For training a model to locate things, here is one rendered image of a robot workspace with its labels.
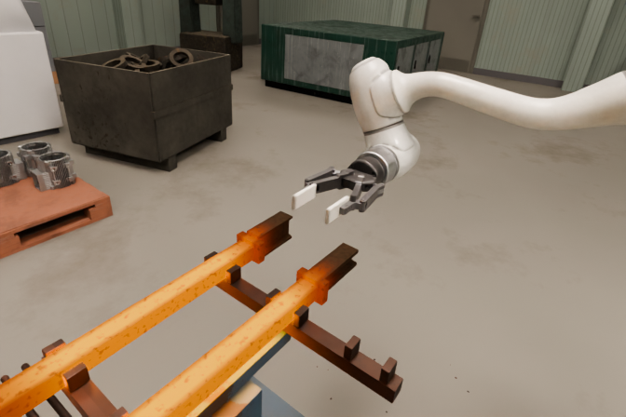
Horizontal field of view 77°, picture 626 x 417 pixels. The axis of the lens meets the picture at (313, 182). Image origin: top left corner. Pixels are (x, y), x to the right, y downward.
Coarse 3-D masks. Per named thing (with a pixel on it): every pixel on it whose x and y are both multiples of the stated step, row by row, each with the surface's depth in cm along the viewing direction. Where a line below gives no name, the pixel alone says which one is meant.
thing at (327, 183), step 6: (336, 174) 83; (342, 174) 83; (348, 174) 83; (318, 180) 81; (324, 180) 81; (330, 180) 81; (336, 180) 82; (318, 186) 80; (324, 186) 81; (330, 186) 82; (336, 186) 83; (318, 192) 80
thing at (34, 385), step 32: (288, 224) 66; (224, 256) 56; (256, 256) 59; (160, 288) 50; (192, 288) 50; (128, 320) 45; (160, 320) 48; (64, 352) 40; (96, 352) 41; (0, 384) 37; (32, 384) 37; (64, 384) 39; (0, 416) 35
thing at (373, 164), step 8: (360, 160) 85; (368, 160) 85; (376, 160) 86; (352, 168) 87; (360, 168) 86; (368, 168) 85; (376, 168) 85; (352, 176) 84; (368, 176) 84; (376, 176) 84; (344, 184) 83; (352, 184) 82
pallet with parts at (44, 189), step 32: (0, 160) 225; (32, 160) 241; (64, 160) 231; (0, 192) 226; (32, 192) 229; (64, 192) 231; (96, 192) 233; (0, 224) 198; (32, 224) 201; (64, 224) 221; (0, 256) 194
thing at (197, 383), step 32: (352, 256) 58; (288, 288) 51; (320, 288) 52; (256, 320) 46; (288, 320) 48; (224, 352) 42; (256, 352) 44; (192, 384) 38; (128, 416) 35; (160, 416) 35
